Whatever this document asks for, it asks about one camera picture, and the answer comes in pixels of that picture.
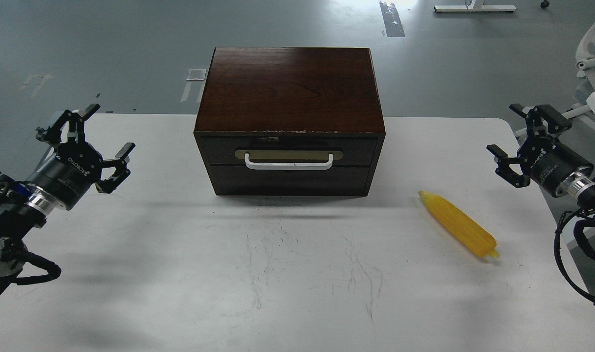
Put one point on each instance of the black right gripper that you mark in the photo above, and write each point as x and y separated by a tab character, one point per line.
547	162

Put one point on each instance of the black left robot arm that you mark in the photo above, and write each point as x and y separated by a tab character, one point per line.
24	207

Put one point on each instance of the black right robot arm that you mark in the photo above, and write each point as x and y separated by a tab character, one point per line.
579	186

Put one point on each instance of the wooden drawer with white handle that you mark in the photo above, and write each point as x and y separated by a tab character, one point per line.
344	151

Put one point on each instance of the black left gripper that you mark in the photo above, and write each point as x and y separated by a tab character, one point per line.
75	166

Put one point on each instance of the dark wooden drawer cabinet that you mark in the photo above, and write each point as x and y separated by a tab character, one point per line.
328	92

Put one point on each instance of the white desk foot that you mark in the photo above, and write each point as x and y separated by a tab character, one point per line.
475	6

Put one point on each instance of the yellow corn cob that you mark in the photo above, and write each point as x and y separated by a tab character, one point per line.
460	225

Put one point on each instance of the white office chair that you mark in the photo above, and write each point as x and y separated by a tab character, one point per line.
585	64

